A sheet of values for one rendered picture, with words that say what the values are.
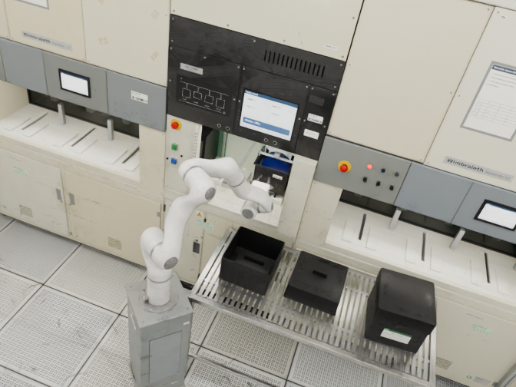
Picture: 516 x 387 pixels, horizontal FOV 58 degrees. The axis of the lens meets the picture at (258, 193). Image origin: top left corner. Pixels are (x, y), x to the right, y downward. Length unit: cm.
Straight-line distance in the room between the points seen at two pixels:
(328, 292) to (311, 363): 88
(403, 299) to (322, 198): 67
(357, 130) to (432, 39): 54
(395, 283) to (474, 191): 60
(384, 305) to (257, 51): 137
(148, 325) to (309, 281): 86
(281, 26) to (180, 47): 54
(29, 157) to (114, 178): 65
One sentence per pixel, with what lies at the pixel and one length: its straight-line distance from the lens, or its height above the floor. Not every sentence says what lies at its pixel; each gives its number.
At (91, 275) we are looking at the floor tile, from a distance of 364.
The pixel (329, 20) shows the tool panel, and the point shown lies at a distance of 219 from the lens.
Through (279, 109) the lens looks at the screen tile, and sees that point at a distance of 239.
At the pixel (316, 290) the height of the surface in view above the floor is 86.
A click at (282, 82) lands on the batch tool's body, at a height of 177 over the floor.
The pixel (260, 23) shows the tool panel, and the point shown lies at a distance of 227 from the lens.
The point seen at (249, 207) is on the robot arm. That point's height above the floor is 123.
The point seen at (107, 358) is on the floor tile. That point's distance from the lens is 323.
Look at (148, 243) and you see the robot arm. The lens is 221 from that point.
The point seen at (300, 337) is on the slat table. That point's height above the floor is 76.
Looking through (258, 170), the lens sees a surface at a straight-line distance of 286.
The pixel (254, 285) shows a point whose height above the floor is 82.
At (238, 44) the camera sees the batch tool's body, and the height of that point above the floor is 189.
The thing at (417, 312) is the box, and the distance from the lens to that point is 246.
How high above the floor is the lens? 274
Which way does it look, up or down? 38 degrees down
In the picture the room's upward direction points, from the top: 11 degrees clockwise
